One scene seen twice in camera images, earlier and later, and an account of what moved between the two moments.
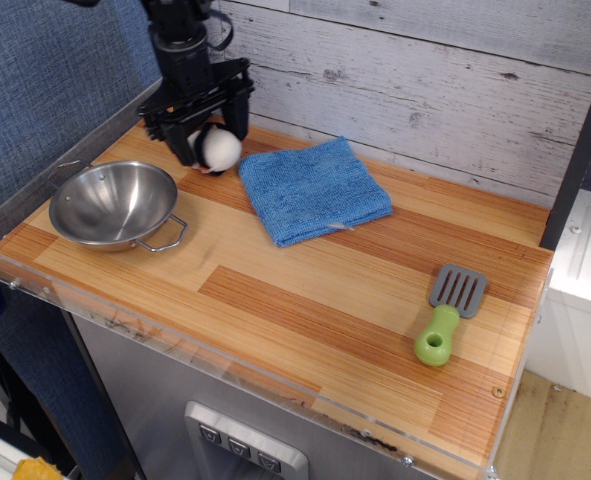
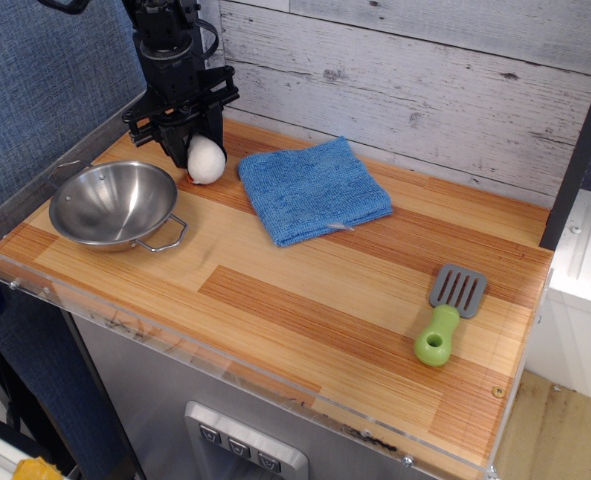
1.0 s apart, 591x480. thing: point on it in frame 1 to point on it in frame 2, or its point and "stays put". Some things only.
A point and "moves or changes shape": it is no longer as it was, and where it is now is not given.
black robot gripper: [194, 85] to [182, 93]
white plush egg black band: [216, 150] moves or changes shape
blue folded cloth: [309, 193] stays put
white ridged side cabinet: [574, 341] stays put
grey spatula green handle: [457, 292] stays put
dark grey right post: [578, 162] stays put
